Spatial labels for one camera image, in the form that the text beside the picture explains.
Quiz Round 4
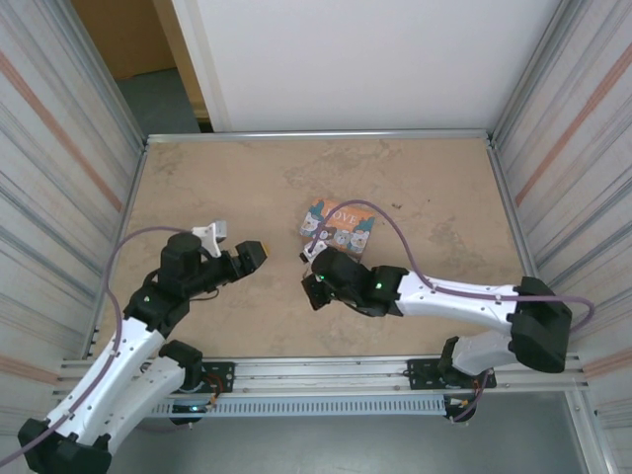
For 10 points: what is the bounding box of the orange bear print box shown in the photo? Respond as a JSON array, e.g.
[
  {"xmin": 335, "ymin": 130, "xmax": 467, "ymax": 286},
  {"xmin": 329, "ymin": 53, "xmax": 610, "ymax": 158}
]
[{"xmin": 298, "ymin": 197, "xmax": 377, "ymax": 264}]

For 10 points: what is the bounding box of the white partition panel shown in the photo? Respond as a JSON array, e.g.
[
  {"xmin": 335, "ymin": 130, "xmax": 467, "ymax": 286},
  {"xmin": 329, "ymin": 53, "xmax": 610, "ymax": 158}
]
[{"xmin": 170, "ymin": 0, "xmax": 572, "ymax": 133}]

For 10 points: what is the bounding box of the aluminium side frame rail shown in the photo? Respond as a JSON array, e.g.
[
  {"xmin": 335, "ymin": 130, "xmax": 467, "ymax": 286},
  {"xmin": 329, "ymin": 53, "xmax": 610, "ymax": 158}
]
[
  {"xmin": 486, "ymin": 135, "xmax": 542, "ymax": 285},
  {"xmin": 81, "ymin": 140, "xmax": 150, "ymax": 359}
]

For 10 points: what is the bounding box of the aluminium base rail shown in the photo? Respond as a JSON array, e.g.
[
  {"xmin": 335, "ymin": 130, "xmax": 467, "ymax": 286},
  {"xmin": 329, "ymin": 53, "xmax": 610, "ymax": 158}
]
[{"xmin": 51, "ymin": 351, "xmax": 587, "ymax": 397}]

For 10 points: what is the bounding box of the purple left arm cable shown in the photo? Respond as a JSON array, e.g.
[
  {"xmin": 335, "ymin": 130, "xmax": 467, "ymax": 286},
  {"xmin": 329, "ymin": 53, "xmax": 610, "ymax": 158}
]
[{"xmin": 17, "ymin": 225, "xmax": 195, "ymax": 458}]

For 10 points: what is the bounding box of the grey slotted cable duct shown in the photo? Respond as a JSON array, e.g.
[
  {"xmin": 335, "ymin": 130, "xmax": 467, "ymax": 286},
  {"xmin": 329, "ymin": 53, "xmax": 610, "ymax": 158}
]
[{"xmin": 146, "ymin": 396, "xmax": 449, "ymax": 420}]

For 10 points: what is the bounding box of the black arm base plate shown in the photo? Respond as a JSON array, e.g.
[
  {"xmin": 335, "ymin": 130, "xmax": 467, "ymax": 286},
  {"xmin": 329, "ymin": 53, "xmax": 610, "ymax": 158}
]
[
  {"xmin": 197, "ymin": 360, "xmax": 237, "ymax": 395},
  {"xmin": 404, "ymin": 358, "xmax": 446, "ymax": 392}
]

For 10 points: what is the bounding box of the aluminium table edge rail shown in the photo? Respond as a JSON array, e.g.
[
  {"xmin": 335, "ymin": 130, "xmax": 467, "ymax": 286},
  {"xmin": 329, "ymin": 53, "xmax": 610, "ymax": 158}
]
[{"xmin": 144, "ymin": 128, "xmax": 495, "ymax": 145}]

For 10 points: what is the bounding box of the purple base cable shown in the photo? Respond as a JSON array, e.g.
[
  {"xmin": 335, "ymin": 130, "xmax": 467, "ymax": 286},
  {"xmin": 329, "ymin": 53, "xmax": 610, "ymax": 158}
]
[{"xmin": 449, "ymin": 369, "xmax": 497, "ymax": 424}]

